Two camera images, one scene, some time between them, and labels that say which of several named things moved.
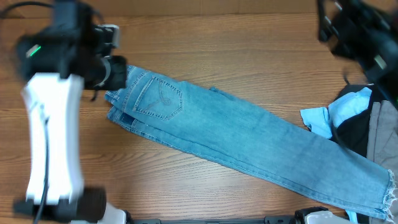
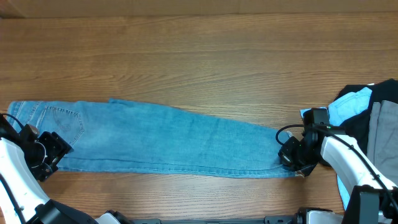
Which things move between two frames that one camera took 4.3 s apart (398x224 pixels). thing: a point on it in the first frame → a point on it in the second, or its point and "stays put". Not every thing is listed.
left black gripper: (117, 65) → (59, 147)
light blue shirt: (322, 121) stays put
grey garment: (382, 142) stays put
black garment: (354, 134) stays put
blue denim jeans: (252, 139) → (111, 135)
